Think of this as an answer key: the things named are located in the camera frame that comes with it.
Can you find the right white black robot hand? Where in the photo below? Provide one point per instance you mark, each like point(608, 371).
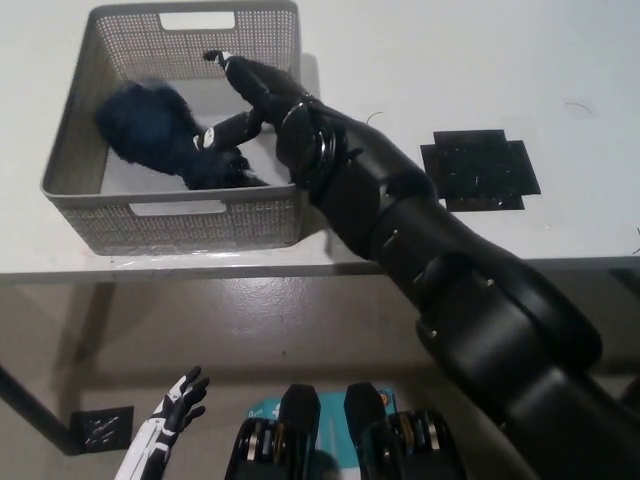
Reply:
point(265, 92)

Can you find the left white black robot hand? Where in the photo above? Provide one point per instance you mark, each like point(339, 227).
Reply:
point(165, 420)

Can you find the navy blue umbrella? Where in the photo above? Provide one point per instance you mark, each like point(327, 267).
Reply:
point(145, 125)

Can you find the black tape patch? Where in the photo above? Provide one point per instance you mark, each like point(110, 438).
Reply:
point(100, 425)
point(480, 170)

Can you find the black ribbed robot body block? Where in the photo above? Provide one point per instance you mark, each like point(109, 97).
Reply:
point(272, 440)
point(410, 440)

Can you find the black metal table leg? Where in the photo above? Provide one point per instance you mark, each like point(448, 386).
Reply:
point(40, 415)

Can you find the grey perforated plastic basket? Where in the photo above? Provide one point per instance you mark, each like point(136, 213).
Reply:
point(165, 220)

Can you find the teal robot body panel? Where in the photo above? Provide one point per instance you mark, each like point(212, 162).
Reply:
point(332, 430)

